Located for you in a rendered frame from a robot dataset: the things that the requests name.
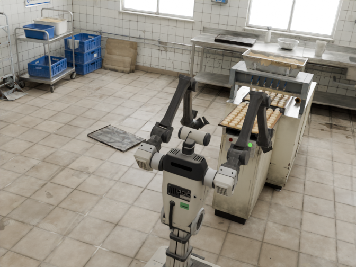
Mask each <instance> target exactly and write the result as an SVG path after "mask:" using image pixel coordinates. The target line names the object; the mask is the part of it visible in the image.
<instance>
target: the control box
mask: <svg viewBox="0 0 356 267"><path fill-rule="evenodd" d="M229 138H232V139H233V141H229ZM237 139H238V137H237V136H233V135H229V134H227V136H226V143H225V151H228V149H229V148H230V146H231V143H233V144H235V142H236V141H237ZM249 143H251V144H252V146H251V152H250V158H253V157H254V153H255V147H256V141H253V140H249Z"/></svg>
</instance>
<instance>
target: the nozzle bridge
mask: <svg viewBox="0 0 356 267"><path fill-rule="evenodd" d="M313 75H314V74H308V73H303V72H299V74H298V75H297V77H296V78H294V77H289V76H283V75H278V74H272V73H267V72H261V71H258V70H252V69H247V68H246V65H245V62H244V61H240V62H238V63H237V64H236V65H235V66H233V67H232V68H231V69H230V77H229V84H230V85H231V89H230V97H229V98H230V99H234V98H235V97H236V95H237V89H238V85H240V86H245V87H250V88H255V89H258V90H264V91H269V92H273V93H279V94H283V95H288V96H294V97H298V98H300V99H301V104H300V108H299V113H298V114H301V115H303V112H304V110H305V106H306V102H307V98H308V93H309V91H310V87H311V84H312V80H313ZM252 76H253V84H250V83H251V78H252ZM259 76H260V77H259ZM266 77H267V78H266ZM258 78H259V79H260V82H259V86H257V80H258ZM265 79H266V85H265V87H263V84H264V80H265ZM272 79H273V85H272V88H270V84H271V81H272ZM279 80H280V81H279ZM286 81H287V83H286ZM278 82H279V89H278V90H277V84H278ZM285 83H286V90H285V91H283V87H284V84H285Z"/></svg>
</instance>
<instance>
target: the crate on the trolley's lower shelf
mask: <svg viewBox="0 0 356 267"><path fill-rule="evenodd" d="M53 58H54V59H59V60H53ZM37 61H39V62H38V63H35V62H37ZM50 61H51V77H54V76H56V75H58V74H59V73H61V72H63V71H64V70H66V69H67V64H66V58H64V57H56V56H50ZM28 74H29V75H30V76H35V77H43V78H50V71H49V57H48V55H44V56H42V57H40V58H38V59H36V60H33V61H31V62H29V63H28Z"/></svg>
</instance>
